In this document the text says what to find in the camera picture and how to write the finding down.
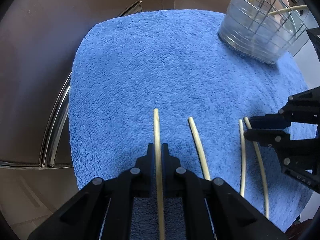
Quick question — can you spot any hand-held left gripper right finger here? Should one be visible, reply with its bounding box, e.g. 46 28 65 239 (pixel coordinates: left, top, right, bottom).
162 143 289 240

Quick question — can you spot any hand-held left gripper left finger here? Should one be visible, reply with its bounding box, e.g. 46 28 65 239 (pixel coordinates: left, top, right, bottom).
27 143 157 240

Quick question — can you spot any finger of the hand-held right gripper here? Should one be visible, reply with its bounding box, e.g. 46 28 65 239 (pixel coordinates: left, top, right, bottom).
249 86 320 130
244 129 320 167

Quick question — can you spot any wire utensil basket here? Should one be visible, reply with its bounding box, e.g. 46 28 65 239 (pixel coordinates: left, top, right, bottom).
218 0 308 65

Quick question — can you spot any pink ceramic spoon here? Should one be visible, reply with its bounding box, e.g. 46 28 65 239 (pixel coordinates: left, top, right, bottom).
274 0 292 23

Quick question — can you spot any black flat object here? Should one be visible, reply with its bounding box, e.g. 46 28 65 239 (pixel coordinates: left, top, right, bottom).
306 27 320 63

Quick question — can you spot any blue terry towel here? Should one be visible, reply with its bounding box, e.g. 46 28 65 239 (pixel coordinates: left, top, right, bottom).
68 9 315 233

